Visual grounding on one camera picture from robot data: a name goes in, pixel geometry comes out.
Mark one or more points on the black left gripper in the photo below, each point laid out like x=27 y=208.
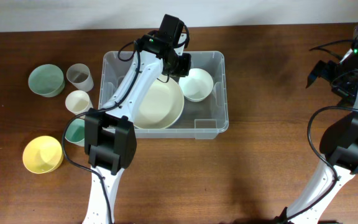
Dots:
x=184 y=66

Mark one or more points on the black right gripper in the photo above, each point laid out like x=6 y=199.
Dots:
x=348 y=93

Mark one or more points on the white small bowl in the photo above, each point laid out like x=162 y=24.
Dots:
x=197 y=85

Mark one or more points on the cream bowl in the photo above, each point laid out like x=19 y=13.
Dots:
x=162 y=106

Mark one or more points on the green small bowl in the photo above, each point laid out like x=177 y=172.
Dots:
x=46 y=80

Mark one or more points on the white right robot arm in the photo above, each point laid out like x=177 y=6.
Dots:
x=338 y=148

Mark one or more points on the clear plastic storage bin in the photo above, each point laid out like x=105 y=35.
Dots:
x=199 y=120

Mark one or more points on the grey cup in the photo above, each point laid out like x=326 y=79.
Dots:
x=80 y=76

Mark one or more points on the cream cup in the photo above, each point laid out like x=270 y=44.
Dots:
x=78 y=102

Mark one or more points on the green cup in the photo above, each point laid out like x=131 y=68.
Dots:
x=76 y=132

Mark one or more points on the yellow small bowl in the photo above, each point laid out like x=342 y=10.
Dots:
x=42 y=155

